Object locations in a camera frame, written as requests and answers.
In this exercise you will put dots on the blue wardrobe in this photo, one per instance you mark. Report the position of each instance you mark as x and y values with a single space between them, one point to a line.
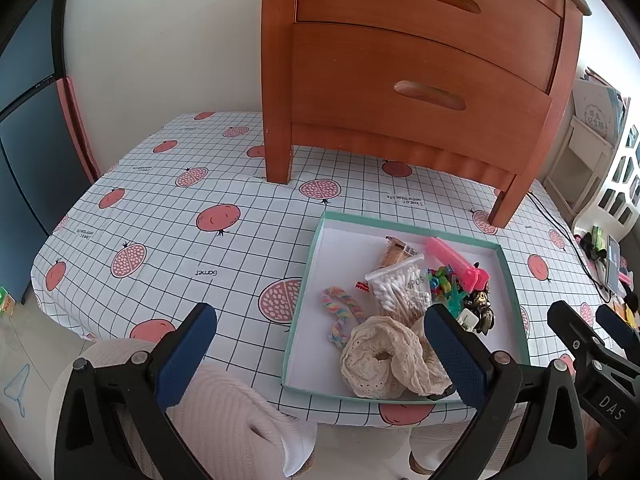
30 160

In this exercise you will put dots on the clear biscuit snack packet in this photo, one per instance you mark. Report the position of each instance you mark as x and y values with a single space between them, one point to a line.
392 255

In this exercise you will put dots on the small white square clip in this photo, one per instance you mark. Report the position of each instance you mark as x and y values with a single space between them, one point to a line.
467 318

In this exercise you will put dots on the white magazine rack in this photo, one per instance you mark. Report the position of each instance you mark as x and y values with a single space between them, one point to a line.
590 135

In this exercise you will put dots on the wooden nightstand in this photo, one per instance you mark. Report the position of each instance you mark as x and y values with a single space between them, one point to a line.
277 85

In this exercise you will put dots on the grey phone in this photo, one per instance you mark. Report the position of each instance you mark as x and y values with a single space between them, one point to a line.
612 262

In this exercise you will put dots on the colourful bead bunch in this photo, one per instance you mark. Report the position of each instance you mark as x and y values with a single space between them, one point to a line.
440 280

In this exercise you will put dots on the teal-edged white box tray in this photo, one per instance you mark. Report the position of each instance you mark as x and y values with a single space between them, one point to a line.
345 260

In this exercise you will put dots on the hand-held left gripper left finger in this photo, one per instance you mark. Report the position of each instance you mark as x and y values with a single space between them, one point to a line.
187 355

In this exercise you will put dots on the small green box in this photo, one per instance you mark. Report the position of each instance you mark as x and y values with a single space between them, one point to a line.
5 302

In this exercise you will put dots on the cream lace scrunchie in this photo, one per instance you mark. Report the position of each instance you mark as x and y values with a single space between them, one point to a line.
370 355

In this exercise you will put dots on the pink wooden frame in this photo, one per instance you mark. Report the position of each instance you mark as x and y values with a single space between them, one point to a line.
75 125

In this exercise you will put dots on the clear cotton swab bag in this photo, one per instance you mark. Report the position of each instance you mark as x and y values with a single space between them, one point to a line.
395 285

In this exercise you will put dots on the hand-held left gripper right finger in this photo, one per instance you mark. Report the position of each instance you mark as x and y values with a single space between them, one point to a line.
457 355

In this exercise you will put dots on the green plastic clip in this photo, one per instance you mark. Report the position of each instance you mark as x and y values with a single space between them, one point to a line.
452 305

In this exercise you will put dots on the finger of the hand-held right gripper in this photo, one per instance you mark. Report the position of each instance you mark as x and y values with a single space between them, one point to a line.
617 330
567 327

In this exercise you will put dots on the pink corrugated tube toy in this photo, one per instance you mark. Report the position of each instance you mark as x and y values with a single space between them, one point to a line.
450 255

